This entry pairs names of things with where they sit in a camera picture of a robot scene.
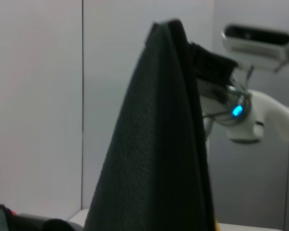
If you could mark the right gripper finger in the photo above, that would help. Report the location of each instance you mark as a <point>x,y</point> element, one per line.
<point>193,49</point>

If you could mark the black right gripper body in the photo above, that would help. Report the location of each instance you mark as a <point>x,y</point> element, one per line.
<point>216,69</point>

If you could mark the yellow grey towel black trim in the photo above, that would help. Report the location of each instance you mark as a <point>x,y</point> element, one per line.
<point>147,144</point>

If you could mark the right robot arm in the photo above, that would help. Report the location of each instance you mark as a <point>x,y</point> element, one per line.
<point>267,113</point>

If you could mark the green perforated plastic storage box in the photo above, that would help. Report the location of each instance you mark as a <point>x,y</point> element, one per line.
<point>31,221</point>

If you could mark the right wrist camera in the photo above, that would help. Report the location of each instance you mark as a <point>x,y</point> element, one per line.
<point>255,43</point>

